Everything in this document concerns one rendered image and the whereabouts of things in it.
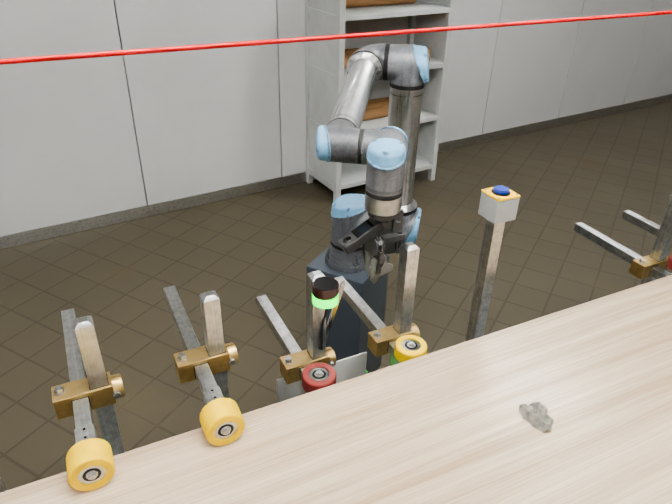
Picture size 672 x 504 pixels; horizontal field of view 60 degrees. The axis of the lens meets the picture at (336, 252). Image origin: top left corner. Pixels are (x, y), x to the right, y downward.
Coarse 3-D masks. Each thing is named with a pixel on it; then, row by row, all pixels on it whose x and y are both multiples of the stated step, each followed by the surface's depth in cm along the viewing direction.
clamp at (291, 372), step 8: (296, 352) 146; (304, 352) 146; (328, 352) 147; (280, 360) 144; (296, 360) 144; (304, 360) 144; (312, 360) 144; (320, 360) 144; (328, 360) 146; (280, 368) 146; (288, 368) 141; (296, 368) 142; (288, 376) 142; (296, 376) 143
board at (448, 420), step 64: (576, 320) 155; (640, 320) 156; (384, 384) 133; (448, 384) 133; (512, 384) 134; (576, 384) 134; (640, 384) 135; (192, 448) 116; (256, 448) 117; (320, 448) 117; (384, 448) 117; (448, 448) 118; (512, 448) 118; (576, 448) 118; (640, 448) 119
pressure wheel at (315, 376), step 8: (304, 368) 136; (312, 368) 136; (320, 368) 136; (328, 368) 136; (304, 376) 134; (312, 376) 134; (320, 376) 134; (328, 376) 134; (304, 384) 133; (312, 384) 132; (320, 384) 132; (328, 384) 132
